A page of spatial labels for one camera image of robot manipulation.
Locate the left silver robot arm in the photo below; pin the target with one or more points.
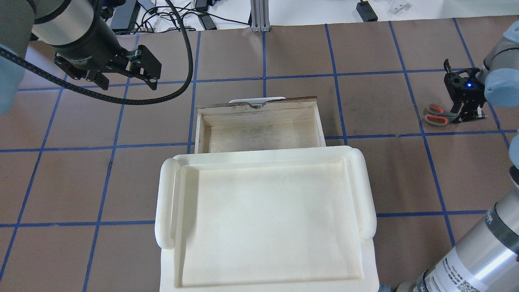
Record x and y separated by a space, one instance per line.
85 46

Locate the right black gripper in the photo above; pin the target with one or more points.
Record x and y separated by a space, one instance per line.
461 87

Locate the aluminium frame post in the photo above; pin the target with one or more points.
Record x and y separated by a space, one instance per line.
260 16

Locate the white drawer handle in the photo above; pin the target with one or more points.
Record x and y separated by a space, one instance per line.
257 101

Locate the black power adapter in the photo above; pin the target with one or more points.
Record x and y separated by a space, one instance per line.
366 11

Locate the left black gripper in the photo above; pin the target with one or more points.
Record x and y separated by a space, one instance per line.
86 48

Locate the white plastic tray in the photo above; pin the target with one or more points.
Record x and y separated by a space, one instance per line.
291 220

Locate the orange grey scissors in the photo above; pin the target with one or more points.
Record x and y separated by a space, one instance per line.
437 117

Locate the light wooden drawer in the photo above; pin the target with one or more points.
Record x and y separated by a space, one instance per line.
235 127

